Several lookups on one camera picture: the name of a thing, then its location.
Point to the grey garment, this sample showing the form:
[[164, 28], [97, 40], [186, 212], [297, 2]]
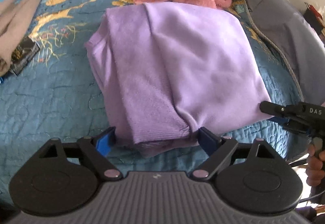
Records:
[[279, 23]]

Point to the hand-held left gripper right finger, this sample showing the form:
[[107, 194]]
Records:
[[207, 139]]

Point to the black box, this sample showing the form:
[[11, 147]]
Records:
[[312, 19]]

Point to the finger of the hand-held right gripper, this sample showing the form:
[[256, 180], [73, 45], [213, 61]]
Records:
[[271, 108], [280, 120]]

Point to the black packet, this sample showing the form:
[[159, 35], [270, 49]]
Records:
[[24, 56]]

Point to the blue floral quilt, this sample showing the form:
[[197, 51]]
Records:
[[50, 102]]

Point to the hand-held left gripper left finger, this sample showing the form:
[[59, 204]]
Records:
[[105, 137]]

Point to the taupe pants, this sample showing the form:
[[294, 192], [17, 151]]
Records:
[[15, 23]]

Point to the person's right hand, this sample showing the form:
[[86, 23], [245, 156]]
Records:
[[316, 168]]

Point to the purple sweater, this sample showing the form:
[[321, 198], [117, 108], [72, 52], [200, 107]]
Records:
[[177, 61]]

